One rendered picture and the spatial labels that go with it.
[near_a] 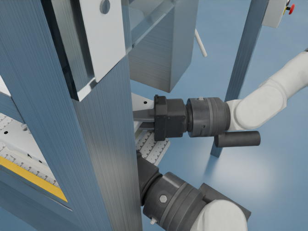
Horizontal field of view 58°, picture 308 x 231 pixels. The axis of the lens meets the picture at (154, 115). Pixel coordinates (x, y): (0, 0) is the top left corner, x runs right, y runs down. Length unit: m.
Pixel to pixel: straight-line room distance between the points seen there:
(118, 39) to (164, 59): 0.32
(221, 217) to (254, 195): 1.29
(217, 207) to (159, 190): 0.10
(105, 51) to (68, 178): 0.14
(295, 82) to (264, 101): 0.10
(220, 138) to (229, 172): 1.16
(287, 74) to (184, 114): 0.25
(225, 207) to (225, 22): 2.71
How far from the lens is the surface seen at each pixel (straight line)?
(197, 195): 0.48
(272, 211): 1.73
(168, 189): 0.48
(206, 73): 2.37
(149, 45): 0.48
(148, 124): 0.62
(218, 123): 0.60
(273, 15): 1.17
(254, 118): 0.61
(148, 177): 0.49
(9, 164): 0.71
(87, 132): 0.18
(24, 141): 0.62
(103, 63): 0.16
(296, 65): 0.70
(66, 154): 0.22
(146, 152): 0.69
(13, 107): 0.22
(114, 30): 0.16
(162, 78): 0.51
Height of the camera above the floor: 1.48
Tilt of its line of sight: 48 degrees down
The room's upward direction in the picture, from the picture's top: straight up
